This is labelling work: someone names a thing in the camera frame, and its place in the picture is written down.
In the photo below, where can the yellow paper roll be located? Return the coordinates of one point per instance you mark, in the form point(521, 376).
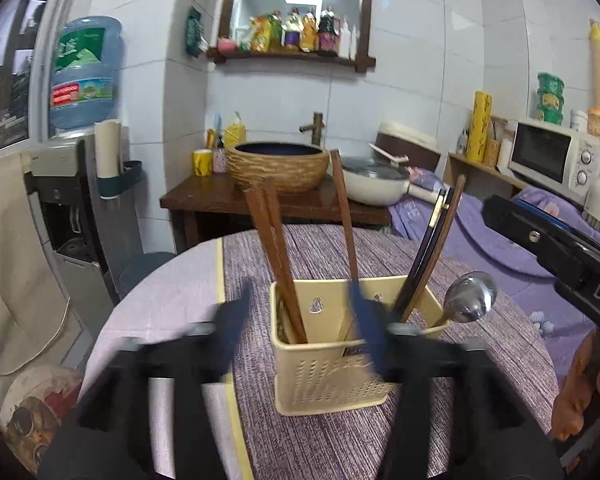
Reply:
point(479, 127)

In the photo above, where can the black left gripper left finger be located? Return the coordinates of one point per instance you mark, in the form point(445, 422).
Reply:
point(107, 434)

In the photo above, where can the brown white rice cooker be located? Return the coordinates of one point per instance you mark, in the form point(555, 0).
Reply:
point(399, 141)

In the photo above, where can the yellow mug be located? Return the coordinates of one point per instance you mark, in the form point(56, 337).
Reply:
point(202, 161)

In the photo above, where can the right hand orange glove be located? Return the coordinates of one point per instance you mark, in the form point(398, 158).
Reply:
point(576, 393)

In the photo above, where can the white water dispenser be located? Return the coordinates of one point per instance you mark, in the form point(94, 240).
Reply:
point(91, 221)

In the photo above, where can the bronze faucet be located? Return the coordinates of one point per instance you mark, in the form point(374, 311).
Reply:
point(315, 129)

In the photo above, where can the wooden framed mirror shelf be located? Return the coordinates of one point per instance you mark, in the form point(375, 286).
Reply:
point(327, 31)

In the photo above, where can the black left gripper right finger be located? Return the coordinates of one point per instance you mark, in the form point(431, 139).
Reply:
point(494, 434)

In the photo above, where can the window with metal frame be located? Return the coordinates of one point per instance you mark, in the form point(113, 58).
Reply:
point(28, 31)

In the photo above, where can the green hanging packet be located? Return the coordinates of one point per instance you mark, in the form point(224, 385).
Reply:
point(195, 43)

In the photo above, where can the brown wooden chopstick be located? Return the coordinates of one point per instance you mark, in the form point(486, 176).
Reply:
point(436, 244)
point(337, 176)
point(256, 204)
point(285, 281)

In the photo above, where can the small shiny metal spoon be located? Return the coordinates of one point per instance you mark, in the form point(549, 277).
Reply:
point(469, 298)

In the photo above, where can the large dark metal spoon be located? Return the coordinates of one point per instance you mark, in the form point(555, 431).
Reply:
point(284, 330)

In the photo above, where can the blue water jug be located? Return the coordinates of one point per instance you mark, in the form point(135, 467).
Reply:
point(83, 85)

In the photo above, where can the purple striped tablecloth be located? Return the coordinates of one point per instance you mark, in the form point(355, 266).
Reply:
point(257, 442)

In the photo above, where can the cream plastic utensil holder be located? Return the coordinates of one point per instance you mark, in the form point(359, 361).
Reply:
point(332, 372)

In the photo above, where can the black gold-tipped chopstick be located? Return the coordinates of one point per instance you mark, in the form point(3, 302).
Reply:
point(408, 287)

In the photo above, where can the yellow soap bottle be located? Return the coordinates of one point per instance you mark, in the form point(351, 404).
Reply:
point(235, 132)

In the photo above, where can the white cooking pot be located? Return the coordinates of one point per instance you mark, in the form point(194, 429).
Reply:
point(374, 183)

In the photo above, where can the woven basin sink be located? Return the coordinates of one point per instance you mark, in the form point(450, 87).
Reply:
point(293, 168)

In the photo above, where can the white microwave oven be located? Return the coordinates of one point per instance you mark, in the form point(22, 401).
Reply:
point(564, 161)

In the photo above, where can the purple floral cloth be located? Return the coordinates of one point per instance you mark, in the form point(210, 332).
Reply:
point(516, 271)

